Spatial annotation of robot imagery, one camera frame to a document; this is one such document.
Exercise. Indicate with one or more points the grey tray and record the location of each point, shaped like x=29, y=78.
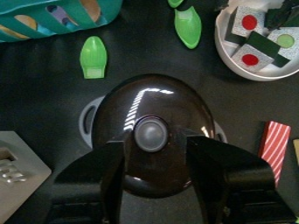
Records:
x=23, y=189

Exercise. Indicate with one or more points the green toy leaf piece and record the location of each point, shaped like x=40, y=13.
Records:
x=175, y=3

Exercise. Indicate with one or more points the green plastic spoon right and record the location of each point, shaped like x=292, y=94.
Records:
x=188, y=29

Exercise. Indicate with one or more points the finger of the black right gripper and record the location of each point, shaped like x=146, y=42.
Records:
x=286, y=13
x=186, y=4

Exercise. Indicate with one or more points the purple toy food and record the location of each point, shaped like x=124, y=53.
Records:
x=57, y=14

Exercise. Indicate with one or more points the green plastic spoon left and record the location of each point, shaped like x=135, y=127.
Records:
x=94, y=55

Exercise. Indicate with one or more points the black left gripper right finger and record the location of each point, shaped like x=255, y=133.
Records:
x=218, y=169

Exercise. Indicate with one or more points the cream toy block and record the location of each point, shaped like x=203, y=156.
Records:
x=296, y=151

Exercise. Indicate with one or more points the teal plastic basket orange rim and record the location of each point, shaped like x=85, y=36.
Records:
x=73, y=20

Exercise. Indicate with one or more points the yellow-green toy piece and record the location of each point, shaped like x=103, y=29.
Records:
x=296, y=220

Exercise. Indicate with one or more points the white bowl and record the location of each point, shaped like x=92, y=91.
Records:
x=226, y=55

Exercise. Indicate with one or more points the green plastic spoon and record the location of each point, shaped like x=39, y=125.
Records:
x=188, y=29
x=94, y=55

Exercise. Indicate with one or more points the dark pot lid grey knob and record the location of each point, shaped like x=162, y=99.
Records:
x=155, y=99

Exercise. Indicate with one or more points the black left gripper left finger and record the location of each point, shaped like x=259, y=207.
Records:
x=108, y=180

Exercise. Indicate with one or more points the orange toy food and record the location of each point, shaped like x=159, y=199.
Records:
x=91, y=7
x=24, y=21

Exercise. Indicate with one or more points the red striped toy block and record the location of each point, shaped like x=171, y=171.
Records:
x=276, y=145

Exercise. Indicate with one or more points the red-dot toy sushi roll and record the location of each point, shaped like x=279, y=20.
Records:
x=250, y=59
x=248, y=22

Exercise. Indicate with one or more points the green-dot toy sushi roll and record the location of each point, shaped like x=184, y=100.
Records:
x=286, y=40

